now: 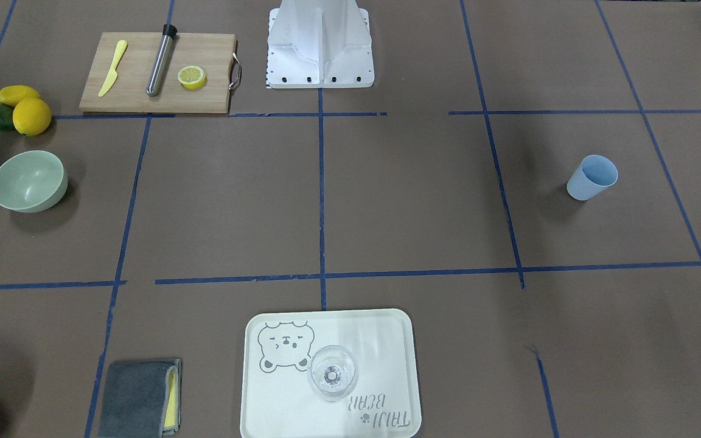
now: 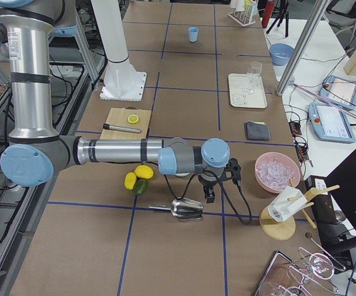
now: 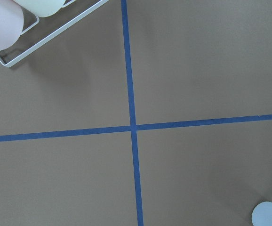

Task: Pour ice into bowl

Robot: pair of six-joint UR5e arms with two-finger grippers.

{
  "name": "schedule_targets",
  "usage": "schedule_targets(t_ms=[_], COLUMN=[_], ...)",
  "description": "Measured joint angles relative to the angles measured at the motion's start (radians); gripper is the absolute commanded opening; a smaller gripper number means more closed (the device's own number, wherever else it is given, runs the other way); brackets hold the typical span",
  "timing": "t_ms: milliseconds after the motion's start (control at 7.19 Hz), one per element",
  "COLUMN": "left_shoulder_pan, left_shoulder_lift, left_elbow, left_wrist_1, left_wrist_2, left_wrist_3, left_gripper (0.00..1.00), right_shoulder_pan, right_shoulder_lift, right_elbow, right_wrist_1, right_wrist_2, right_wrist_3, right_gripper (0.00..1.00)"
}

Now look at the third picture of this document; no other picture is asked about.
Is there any pink plastic cup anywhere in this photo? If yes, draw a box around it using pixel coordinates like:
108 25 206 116
0 0 24 50

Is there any light blue plastic cup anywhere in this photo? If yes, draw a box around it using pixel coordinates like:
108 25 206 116
252 202 272 226

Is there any white wire cup rack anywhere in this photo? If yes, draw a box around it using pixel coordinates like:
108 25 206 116
0 0 106 68

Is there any cream plastic cup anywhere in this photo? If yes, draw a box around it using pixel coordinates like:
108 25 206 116
14 0 66 17

